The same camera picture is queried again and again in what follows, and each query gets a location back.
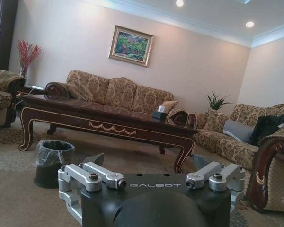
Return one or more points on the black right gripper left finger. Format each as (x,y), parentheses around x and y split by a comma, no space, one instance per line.
(92,176)

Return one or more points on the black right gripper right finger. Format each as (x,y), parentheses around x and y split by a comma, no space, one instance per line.
(223,177)

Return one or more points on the black bin with plastic liner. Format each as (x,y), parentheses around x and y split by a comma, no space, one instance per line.
(47,172)

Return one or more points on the grey cushion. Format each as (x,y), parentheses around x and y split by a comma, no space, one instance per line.
(237,131)

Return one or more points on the floral throw pillow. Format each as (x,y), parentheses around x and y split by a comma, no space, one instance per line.
(169,107)
(215,120)

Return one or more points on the dark wooden coffee table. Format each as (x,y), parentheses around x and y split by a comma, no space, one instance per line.
(85,113)

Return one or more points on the black garment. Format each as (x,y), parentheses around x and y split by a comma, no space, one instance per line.
(267,126)

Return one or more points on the green potted plant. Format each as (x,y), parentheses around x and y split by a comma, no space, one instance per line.
(217,100)

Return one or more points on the long floral patterned sofa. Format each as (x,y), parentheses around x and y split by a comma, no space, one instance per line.
(120,92)

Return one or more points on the black tissue box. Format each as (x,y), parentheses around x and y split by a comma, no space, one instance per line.
(159,115)

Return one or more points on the dark wooden side table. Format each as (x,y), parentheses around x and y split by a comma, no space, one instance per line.
(35,91)

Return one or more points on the floral armchair with fringe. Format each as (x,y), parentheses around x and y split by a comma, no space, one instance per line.
(1,94)

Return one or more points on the gold framed landscape painting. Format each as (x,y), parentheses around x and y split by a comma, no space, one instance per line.
(131,45)

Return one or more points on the red branch decoration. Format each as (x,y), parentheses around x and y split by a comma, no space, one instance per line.
(28,54)

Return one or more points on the round ceiling light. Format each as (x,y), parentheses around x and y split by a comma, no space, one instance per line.
(179,2)
(249,24)

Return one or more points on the dark brown curtain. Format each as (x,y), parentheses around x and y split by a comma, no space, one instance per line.
(7,35)

